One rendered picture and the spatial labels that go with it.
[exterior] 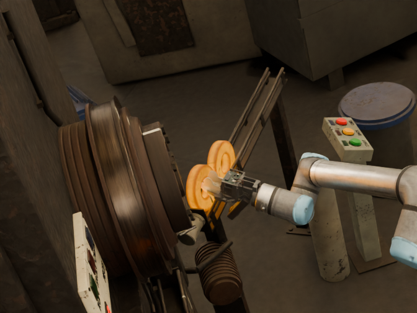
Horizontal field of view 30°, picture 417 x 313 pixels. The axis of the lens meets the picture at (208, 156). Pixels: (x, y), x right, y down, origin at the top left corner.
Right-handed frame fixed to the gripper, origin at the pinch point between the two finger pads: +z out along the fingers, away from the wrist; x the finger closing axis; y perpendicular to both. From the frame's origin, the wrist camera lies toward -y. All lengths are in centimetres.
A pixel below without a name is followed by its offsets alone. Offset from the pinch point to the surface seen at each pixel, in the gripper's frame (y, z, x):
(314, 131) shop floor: -77, -4, -135
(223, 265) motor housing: -19.1, -14.3, 13.7
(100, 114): 59, 6, 46
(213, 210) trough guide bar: -6.7, -6.0, 3.4
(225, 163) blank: -5.1, -1.6, -17.6
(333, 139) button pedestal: -7, -31, -48
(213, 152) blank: 3.7, 0.6, -12.0
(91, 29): -76, 147, -170
